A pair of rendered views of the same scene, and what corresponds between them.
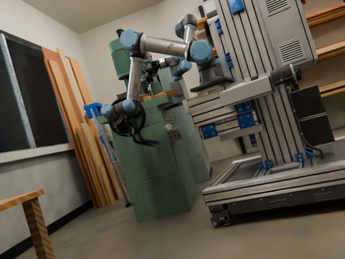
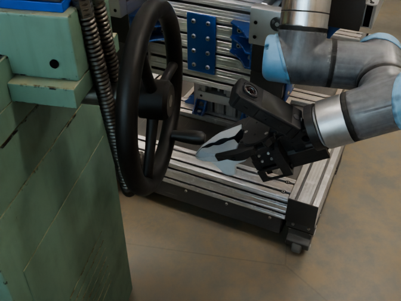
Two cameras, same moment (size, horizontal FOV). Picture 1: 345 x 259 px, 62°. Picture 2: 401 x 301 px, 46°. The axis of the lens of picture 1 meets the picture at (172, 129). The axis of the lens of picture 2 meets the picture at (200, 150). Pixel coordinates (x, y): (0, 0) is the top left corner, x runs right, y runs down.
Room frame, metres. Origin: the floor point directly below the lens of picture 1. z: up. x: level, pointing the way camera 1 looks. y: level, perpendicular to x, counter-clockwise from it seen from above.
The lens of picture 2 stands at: (1.99, 0.90, 1.19)
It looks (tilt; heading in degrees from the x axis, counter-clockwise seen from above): 38 degrees down; 270
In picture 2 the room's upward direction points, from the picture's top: straight up
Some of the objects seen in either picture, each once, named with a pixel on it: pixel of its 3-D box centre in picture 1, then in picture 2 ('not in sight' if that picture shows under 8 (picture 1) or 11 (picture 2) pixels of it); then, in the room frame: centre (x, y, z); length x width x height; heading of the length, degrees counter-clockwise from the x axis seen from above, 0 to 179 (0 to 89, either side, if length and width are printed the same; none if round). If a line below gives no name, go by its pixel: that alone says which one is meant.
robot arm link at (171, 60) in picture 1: (172, 60); not in sight; (2.13, -0.15, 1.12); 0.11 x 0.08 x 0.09; 79
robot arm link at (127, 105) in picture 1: (125, 107); (369, 67); (1.72, 0.23, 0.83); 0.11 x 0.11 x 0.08; 78
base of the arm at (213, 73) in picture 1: (209, 75); not in sight; (1.72, -0.31, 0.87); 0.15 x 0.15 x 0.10
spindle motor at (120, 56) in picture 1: (123, 59); not in sight; (2.39, 0.23, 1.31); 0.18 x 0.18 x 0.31
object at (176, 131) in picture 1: (174, 135); not in sight; (2.20, 0.00, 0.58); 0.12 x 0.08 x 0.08; 169
